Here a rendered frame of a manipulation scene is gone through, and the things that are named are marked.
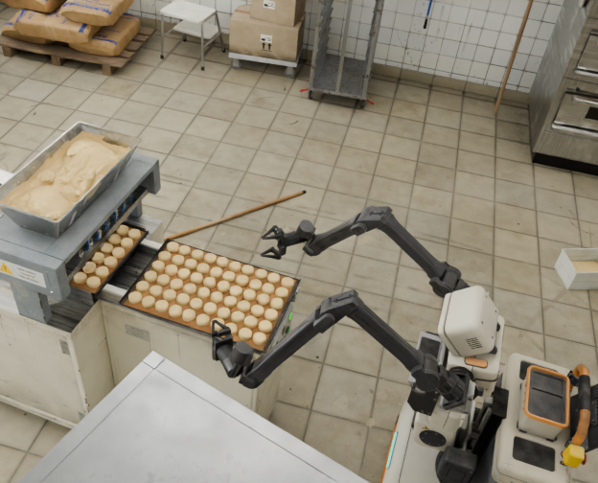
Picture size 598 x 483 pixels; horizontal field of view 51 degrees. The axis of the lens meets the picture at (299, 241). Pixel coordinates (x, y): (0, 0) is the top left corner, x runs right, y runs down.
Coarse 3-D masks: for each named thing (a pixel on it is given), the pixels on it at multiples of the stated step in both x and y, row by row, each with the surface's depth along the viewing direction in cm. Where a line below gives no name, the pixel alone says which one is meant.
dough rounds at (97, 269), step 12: (120, 228) 270; (132, 228) 274; (108, 240) 265; (120, 240) 266; (132, 240) 269; (96, 252) 261; (108, 252) 261; (120, 252) 260; (96, 264) 256; (108, 264) 254; (84, 276) 248; (96, 276) 251; (84, 288) 246; (96, 288) 247
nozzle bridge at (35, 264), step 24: (144, 168) 260; (120, 192) 248; (144, 192) 270; (96, 216) 236; (120, 216) 257; (0, 240) 222; (24, 240) 224; (48, 240) 225; (72, 240) 226; (0, 264) 224; (24, 264) 219; (48, 264) 216; (72, 264) 235; (24, 288) 229; (48, 288) 223; (24, 312) 239; (48, 312) 238
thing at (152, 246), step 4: (144, 240) 269; (148, 240) 270; (140, 244) 269; (144, 244) 268; (148, 244) 268; (152, 244) 268; (156, 244) 268; (160, 244) 268; (136, 248) 272; (140, 248) 271; (144, 248) 270; (148, 248) 269; (152, 248) 268; (156, 248) 267; (144, 252) 271; (148, 252) 271; (152, 252) 270; (152, 256) 271; (296, 292) 255; (296, 296) 259; (292, 300) 259
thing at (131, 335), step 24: (144, 264) 267; (120, 312) 252; (144, 312) 248; (120, 336) 263; (144, 336) 257; (168, 336) 251; (192, 336) 246; (120, 360) 275; (192, 360) 256; (216, 384) 261; (240, 384) 255; (264, 384) 266; (264, 408) 284
